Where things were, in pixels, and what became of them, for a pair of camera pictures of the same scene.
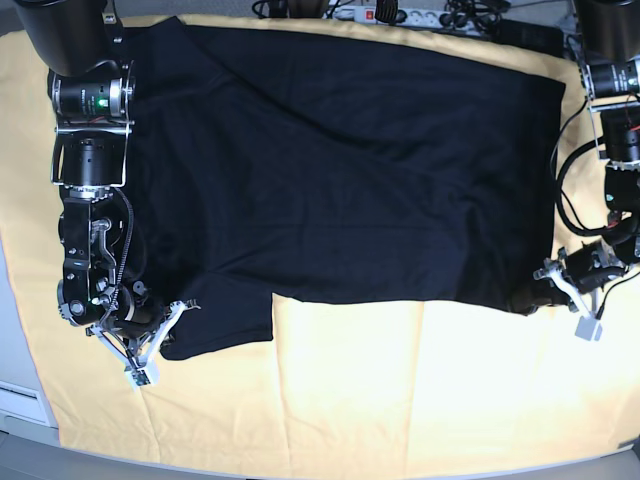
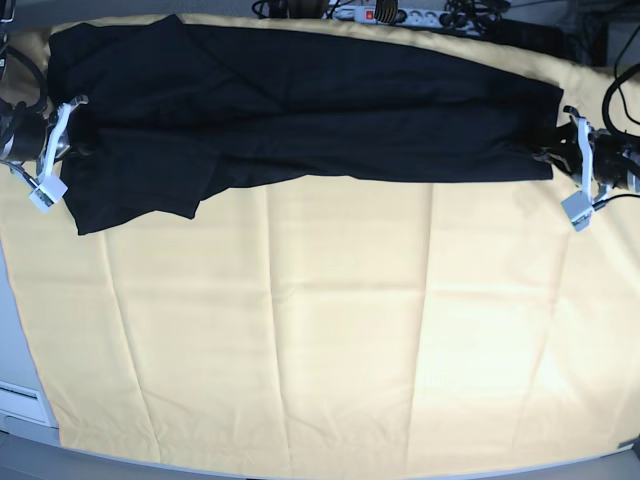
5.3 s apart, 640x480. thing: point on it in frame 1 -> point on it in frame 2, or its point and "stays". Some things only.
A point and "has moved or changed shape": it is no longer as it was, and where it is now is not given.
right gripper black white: (582, 274) -> (608, 160)
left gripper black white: (134, 328) -> (32, 141)
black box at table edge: (549, 40) stays
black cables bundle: (483, 15) stays
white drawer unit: (22, 405) stays
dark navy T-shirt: (264, 164) has moved or changed shape
